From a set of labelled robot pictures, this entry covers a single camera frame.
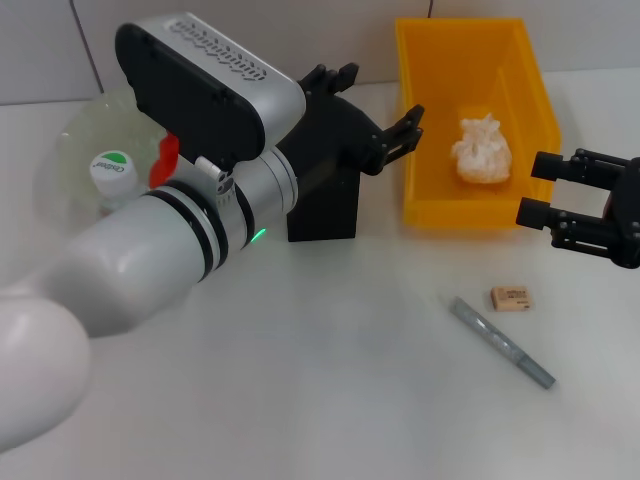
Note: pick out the black mesh pen holder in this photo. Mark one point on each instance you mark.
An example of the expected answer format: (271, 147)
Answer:
(330, 215)

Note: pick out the white paper ball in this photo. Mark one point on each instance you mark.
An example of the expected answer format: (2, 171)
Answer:
(482, 155)

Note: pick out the clear green-label water bottle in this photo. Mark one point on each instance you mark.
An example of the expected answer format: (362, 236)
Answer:
(112, 172)

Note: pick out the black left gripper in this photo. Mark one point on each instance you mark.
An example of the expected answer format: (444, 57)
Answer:
(335, 135)

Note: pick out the grey pen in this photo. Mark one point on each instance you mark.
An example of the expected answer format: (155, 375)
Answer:
(500, 340)

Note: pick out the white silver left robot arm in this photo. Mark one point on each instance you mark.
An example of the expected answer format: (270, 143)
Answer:
(140, 250)

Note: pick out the pale green glass fruit plate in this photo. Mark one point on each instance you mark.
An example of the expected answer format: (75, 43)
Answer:
(110, 130)

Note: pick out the beige eraser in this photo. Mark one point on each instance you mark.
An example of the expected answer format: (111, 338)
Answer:
(510, 298)

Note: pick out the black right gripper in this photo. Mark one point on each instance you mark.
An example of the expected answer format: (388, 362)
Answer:
(627, 220)

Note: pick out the yellow plastic bin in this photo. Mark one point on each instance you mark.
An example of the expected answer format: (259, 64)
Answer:
(435, 190)

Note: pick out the orange fruit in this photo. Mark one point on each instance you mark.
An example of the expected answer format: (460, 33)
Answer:
(165, 165)

